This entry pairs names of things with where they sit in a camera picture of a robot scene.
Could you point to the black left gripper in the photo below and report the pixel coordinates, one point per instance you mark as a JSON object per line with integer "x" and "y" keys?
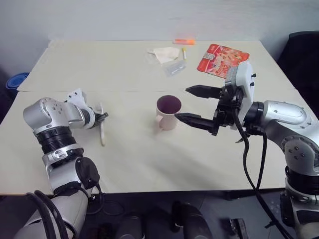
{"x": 97, "y": 119}

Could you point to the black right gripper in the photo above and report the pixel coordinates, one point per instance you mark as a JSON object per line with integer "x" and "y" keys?
{"x": 225, "y": 112}

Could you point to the cream plastic spoon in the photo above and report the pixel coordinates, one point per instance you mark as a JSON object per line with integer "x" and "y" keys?
{"x": 102, "y": 134}

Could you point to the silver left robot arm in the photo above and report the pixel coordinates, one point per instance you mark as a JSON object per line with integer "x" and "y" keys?
{"x": 57, "y": 112}

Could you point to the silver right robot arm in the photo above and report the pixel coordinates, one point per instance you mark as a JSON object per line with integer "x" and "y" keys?
{"x": 286, "y": 112}

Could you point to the pink mug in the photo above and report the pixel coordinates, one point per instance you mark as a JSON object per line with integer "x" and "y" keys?
{"x": 168, "y": 119}

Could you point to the clear plastic wrapper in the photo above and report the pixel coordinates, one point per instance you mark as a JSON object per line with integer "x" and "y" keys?
{"x": 175, "y": 67}

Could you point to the red snack packet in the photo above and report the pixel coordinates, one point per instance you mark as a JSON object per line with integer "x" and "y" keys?
{"x": 221, "y": 59}

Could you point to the small yellow-capped tube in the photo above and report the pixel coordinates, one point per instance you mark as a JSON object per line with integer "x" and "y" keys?
{"x": 185, "y": 53}

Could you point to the crumpled white tissue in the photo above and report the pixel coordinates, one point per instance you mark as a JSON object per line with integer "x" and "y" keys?
{"x": 165, "y": 53}

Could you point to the orange marker pen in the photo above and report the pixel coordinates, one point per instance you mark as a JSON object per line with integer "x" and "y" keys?
{"x": 184, "y": 41}

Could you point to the blue bowl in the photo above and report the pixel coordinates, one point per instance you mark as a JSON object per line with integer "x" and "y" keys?
{"x": 17, "y": 81}

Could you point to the black chair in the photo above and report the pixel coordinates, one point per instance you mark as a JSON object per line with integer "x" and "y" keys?
{"x": 301, "y": 59}

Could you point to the dark rounded shape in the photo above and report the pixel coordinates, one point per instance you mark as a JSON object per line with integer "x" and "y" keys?
{"x": 192, "y": 221}
{"x": 130, "y": 227}

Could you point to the small black floor box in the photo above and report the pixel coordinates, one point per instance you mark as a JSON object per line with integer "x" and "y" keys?
{"x": 238, "y": 227}

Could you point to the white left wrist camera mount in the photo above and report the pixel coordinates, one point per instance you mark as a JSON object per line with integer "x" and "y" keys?
{"x": 76, "y": 95}

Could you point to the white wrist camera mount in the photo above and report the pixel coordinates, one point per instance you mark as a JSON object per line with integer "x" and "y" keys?
{"x": 245, "y": 79}
{"x": 76, "y": 95}

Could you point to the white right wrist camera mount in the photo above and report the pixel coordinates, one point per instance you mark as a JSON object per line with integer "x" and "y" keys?
{"x": 245, "y": 79}

